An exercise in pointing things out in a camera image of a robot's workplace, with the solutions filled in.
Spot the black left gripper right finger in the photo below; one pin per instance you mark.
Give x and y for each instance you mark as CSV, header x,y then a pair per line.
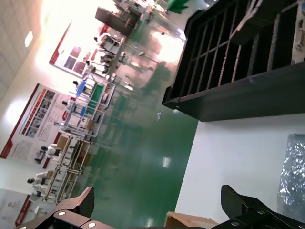
x,y
247,207

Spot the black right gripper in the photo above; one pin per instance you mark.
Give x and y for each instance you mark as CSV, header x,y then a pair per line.
x,y
262,21

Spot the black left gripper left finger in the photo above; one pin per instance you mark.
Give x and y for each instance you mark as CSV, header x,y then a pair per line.
x,y
71,207

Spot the clear plastic bag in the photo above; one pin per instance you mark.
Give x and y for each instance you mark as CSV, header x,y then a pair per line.
x,y
294,171

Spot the brown cardboard box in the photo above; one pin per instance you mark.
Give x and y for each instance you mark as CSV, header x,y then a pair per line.
x,y
188,220

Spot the black slotted plastic container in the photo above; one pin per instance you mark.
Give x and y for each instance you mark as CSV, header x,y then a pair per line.
x,y
238,100

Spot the long metal conveyor rack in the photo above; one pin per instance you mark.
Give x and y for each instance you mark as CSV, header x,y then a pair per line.
x,y
69,167

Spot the worker in white coat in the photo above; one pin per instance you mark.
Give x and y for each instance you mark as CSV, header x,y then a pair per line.
x,y
107,40
52,151
38,181

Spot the white red corner sign board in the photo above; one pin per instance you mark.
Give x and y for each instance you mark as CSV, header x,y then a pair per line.
x,y
14,207

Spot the green cloth sheet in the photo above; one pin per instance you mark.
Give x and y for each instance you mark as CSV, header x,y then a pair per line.
x,y
177,6

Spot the large red bordered info board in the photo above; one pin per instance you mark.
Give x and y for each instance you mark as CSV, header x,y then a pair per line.
x,y
35,126

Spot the green plastic bin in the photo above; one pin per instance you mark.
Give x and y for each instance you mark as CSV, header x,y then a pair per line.
x,y
96,94

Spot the small pale floor scrap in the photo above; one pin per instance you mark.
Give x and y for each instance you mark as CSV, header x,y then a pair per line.
x,y
158,115

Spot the dark brown tall cabinet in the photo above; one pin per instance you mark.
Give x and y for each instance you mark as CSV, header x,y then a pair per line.
x,y
116,20

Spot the rectangular ceiling light panel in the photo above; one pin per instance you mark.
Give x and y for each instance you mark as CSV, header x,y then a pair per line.
x,y
28,38

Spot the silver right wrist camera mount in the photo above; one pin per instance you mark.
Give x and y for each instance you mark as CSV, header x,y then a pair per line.
x,y
299,40

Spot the white frame trolley rack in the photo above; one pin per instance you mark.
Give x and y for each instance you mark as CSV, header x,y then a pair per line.
x,y
81,114

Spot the red framed wall poster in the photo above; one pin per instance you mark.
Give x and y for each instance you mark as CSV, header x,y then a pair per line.
x,y
74,52

